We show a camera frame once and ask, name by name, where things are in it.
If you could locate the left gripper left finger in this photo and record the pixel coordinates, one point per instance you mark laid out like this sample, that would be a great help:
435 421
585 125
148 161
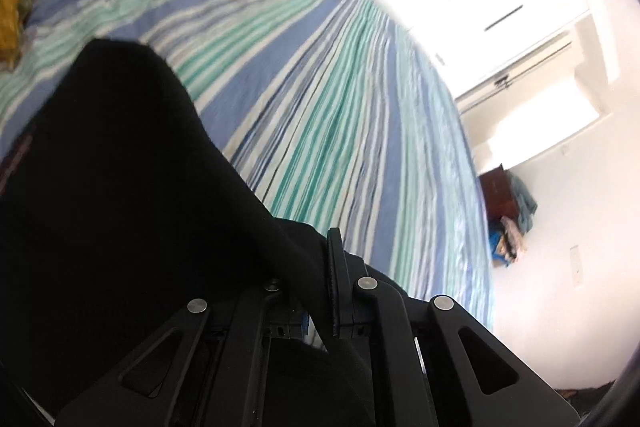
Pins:
207 366

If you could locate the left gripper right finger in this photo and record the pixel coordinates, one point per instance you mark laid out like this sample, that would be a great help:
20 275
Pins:
431 363

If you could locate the black pants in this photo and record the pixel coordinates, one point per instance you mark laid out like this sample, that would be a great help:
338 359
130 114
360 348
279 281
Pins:
117 211

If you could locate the pile of clothes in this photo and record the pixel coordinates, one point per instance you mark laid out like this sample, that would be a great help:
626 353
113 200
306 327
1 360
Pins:
507 237

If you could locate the dark wooden cabinet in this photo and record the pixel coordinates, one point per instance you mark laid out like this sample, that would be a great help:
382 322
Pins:
499 200

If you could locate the striped blue green bedsheet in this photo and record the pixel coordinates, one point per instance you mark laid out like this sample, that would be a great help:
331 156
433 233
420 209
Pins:
328 109

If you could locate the white door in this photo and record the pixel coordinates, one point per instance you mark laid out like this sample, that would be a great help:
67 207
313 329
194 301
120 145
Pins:
575 52

